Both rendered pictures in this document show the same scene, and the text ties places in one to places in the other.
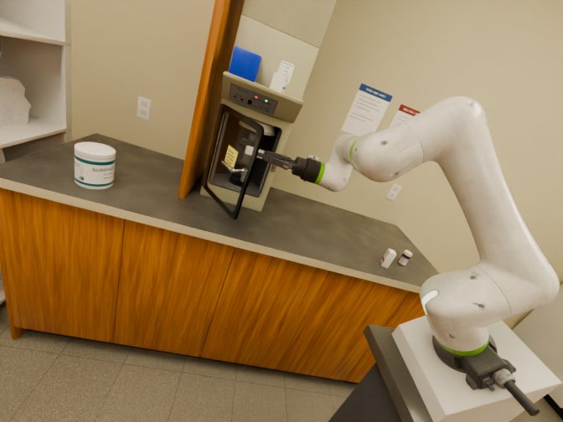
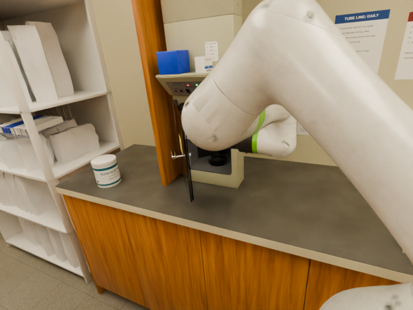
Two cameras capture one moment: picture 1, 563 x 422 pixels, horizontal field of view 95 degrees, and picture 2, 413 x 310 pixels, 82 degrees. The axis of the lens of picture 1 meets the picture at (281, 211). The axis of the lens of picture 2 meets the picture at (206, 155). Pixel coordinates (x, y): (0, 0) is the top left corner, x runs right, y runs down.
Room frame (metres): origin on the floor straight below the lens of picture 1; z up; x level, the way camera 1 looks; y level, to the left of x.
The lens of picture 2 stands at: (0.31, -0.44, 1.59)
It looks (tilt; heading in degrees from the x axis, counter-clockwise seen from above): 23 degrees down; 39
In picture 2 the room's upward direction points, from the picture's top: 4 degrees counter-clockwise
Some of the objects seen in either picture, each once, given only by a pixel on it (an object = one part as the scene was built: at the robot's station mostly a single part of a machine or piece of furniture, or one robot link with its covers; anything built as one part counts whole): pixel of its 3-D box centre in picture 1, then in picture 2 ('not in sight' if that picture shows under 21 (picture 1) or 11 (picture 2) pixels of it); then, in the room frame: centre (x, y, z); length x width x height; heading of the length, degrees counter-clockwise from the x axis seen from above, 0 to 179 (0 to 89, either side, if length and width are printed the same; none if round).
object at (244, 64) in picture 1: (245, 64); (173, 62); (1.09, 0.33, 1.55); 0.10 x 0.10 x 0.09; 12
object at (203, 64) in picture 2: (279, 83); (203, 64); (1.12, 0.19, 1.54); 0.05 x 0.05 x 0.06; 86
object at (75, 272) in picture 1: (240, 274); (244, 253); (1.27, 0.10, 0.45); 2.05 x 0.67 x 0.90; 102
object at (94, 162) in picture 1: (95, 165); (106, 170); (0.90, 0.76, 1.01); 0.13 x 0.13 x 0.15
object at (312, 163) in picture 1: (309, 169); (246, 138); (1.04, -0.05, 1.28); 0.09 x 0.06 x 0.12; 12
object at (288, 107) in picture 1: (261, 99); (195, 84); (1.11, 0.24, 1.46); 0.32 x 0.12 x 0.10; 102
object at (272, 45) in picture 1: (254, 125); (213, 106); (1.29, 0.28, 1.32); 0.32 x 0.25 x 0.77; 102
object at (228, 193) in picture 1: (229, 162); (182, 148); (1.03, 0.28, 1.19); 0.30 x 0.01 x 0.40; 50
